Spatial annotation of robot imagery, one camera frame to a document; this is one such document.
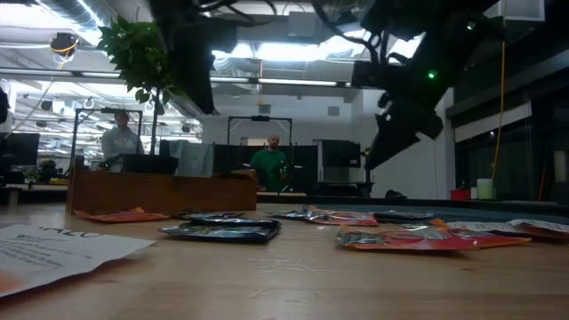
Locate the black monitor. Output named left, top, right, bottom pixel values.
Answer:
left=320, top=139, right=363, bottom=170
left=0, top=132, right=41, bottom=168

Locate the yellow cable reel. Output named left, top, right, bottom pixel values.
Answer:
left=49, top=31, right=81, bottom=59

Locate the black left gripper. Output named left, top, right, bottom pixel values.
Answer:
left=150, top=12, right=240, bottom=115

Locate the black partition panel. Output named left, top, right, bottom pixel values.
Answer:
left=212, top=142, right=320, bottom=196

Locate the black aluminium table frame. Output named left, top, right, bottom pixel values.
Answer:
left=256, top=192, right=569, bottom=212

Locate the long ceiling lamp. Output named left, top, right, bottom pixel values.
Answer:
left=208, top=76, right=355, bottom=89
left=0, top=66, right=124, bottom=81

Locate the black side table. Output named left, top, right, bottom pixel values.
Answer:
left=310, top=180, right=375, bottom=199

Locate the yellow hanging cable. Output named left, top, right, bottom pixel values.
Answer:
left=490, top=38, right=509, bottom=181

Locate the white ceiling air duct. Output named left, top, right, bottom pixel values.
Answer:
left=500, top=0, right=546, bottom=23

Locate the grey cloth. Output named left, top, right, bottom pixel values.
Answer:
left=167, top=139, right=216, bottom=179

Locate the person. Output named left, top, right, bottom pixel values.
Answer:
left=100, top=109, right=145, bottom=173
left=248, top=134, right=290, bottom=193

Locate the green leafy plant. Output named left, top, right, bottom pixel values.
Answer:
left=96, top=15, right=186, bottom=156

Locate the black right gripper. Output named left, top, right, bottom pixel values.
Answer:
left=352, top=52, right=451, bottom=172

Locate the grey ventilation box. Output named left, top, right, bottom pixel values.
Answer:
left=286, top=10, right=317, bottom=39

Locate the black camera stand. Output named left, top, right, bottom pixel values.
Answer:
left=360, top=146, right=373, bottom=184

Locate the pale green cup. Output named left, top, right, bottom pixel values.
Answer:
left=476, top=178, right=495, bottom=201

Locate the black robot station frame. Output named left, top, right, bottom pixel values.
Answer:
left=226, top=115, right=294, bottom=193
left=69, top=107, right=144, bottom=171

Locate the wooden three-compartment tray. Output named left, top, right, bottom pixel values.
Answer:
left=66, top=167, right=259, bottom=216

